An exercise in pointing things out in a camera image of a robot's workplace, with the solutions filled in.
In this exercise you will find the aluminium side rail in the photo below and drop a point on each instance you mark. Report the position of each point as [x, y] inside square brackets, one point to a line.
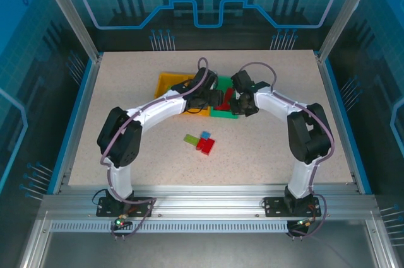
[341, 116]
[79, 116]

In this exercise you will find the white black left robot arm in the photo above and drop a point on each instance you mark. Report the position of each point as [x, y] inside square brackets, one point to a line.
[158, 108]

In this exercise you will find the small connector board with light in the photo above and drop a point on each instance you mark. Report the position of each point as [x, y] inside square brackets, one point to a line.
[119, 222]
[304, 222]

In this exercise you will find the aluminium frame post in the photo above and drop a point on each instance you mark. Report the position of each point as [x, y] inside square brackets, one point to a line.
[69, 12]
[347, 12]

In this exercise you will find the small green lego brick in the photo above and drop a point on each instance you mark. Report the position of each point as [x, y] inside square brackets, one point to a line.
[169, 87]

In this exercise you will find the metal bottom panel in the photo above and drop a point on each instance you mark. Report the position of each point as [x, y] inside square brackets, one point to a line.
[205, 252]

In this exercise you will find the blue lego brick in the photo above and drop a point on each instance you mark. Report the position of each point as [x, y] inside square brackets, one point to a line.
[206, 135]

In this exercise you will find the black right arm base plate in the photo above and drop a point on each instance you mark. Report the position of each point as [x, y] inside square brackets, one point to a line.
[271, 208]

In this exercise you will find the red lego brick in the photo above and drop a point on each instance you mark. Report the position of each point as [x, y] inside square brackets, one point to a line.
[229, 94]
[223, 106]

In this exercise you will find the aluminium front rail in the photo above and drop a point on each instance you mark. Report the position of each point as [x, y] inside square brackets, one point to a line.
[208, 201]

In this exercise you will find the large red lego block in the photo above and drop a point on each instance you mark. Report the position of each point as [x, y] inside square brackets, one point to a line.
[206, 146]

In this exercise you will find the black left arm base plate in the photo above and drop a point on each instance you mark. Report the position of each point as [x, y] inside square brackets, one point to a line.
[102, 209]

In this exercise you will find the green plastic bin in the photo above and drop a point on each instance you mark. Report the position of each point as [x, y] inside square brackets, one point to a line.
[222, 82]

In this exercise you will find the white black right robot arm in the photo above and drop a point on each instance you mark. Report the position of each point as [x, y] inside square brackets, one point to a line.
[274, 104]

